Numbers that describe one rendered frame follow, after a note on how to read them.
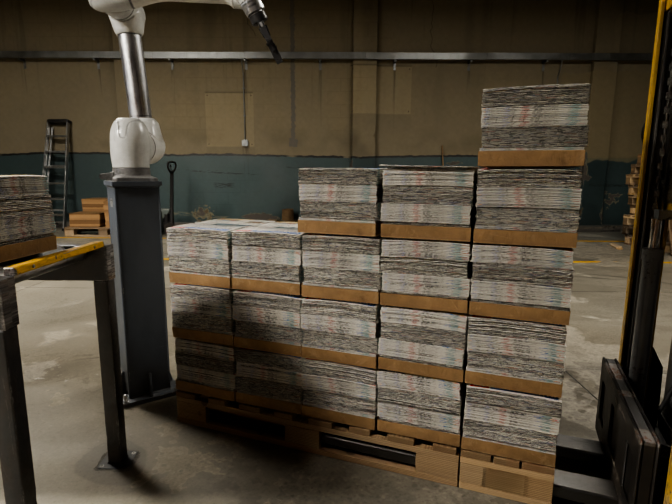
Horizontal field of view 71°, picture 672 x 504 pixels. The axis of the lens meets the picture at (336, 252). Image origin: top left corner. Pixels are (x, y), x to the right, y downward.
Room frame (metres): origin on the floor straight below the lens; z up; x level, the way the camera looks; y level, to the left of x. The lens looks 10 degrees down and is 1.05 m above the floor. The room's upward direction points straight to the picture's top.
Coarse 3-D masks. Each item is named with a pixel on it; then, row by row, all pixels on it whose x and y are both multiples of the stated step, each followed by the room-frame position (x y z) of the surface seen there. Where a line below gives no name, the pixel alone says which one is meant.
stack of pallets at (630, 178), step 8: (640, 160) 6.85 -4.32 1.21; (632, 168) 6.91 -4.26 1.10; (632, 176) 6.81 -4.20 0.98; (632, 184) 6.84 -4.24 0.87; (632, 192) 6.83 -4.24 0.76; (632, 200) 6.84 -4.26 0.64; (632, 208) 6.86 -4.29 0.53; (624, 216) 6.92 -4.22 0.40; (632, 216) 6.75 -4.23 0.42; (624, 224) 6.90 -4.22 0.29; (632, 224) 6.84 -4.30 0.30; (624, 232) 6.87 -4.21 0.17; (632, 232) 6.84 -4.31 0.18
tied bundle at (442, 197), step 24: (408, 168) 1.51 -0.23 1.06; (432, 168) 1.49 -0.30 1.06; (384, 192) 1.54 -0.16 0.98; (408, 192) 1.51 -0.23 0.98; (432, 192) 1.49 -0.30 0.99; (456, 192) 1.46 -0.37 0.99; (384, 216) 1.54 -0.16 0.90; (408, 216) 1.51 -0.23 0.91; (432, 216) 1.48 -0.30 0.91; (456, 216) 1.46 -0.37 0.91; (432, 240) 1.50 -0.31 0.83
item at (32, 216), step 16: (0, 176) 1.26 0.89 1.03; (16, 176) 1.31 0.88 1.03; (32, 176) 1.37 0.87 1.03; (0, 192) 1.25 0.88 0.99; (16, 192) 1.31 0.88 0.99; (32, 192) 1.37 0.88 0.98; (0, 208) 1.24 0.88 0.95; (16, 208) 1.29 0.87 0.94; (32, 208) 1.35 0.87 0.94; (48, 208) 1.42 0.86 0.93; (0, 224) 1.23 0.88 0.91; (16, 224) 1.29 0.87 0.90; (32, 224) 1.35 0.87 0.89; (48, 224) 1.41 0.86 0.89; (0, 240) 1.23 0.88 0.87; (16, 240) 1.29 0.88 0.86
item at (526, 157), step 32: (480, 160) 1.43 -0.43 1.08; (512, 160) 1.40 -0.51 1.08; (544, 160) 1.37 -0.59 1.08; (576, 160) 1.34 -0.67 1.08; (544, 320) 1.36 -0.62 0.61; (480, 384) 1.42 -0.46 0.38; (512, 384) 1.38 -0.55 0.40; (544, 384) 1.35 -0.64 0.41; (480, 448) 1.41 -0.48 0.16; (512, 448) 1.38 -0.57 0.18
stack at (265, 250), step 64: (192, 256) 1.81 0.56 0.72; (256, 256) 1.72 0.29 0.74; (320, 256) 1.62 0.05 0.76; (384, 256) 1.54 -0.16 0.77; (448, 256) 1.47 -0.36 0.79; (192, 320) 1.81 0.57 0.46; (256, 320) 1.71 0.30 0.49; (320, 320) 1.62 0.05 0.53; (384, 320) 1.54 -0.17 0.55; (448, 320) 1.46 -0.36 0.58; (256, 384) 1.71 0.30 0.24; (320, 384) 1.62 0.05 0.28; (384, 384) 1.53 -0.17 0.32; (448, 384) 1.46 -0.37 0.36; (320, 448) 1.62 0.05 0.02; (448, 448) 1.45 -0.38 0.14
